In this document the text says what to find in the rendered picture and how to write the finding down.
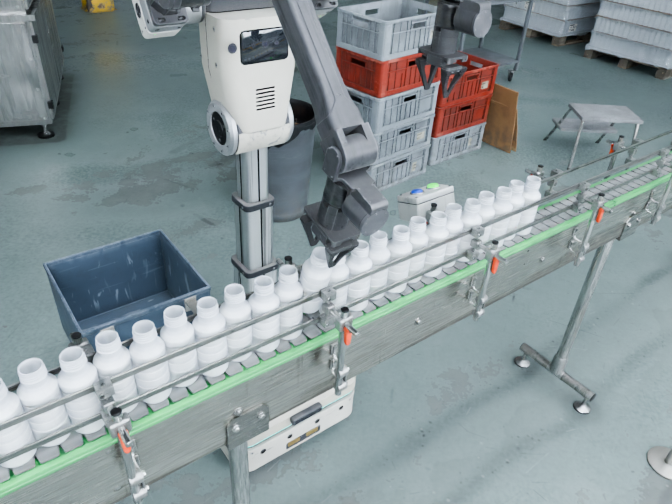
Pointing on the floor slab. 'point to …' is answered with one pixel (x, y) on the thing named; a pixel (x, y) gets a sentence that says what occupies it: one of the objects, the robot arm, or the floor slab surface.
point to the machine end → (29, 64)
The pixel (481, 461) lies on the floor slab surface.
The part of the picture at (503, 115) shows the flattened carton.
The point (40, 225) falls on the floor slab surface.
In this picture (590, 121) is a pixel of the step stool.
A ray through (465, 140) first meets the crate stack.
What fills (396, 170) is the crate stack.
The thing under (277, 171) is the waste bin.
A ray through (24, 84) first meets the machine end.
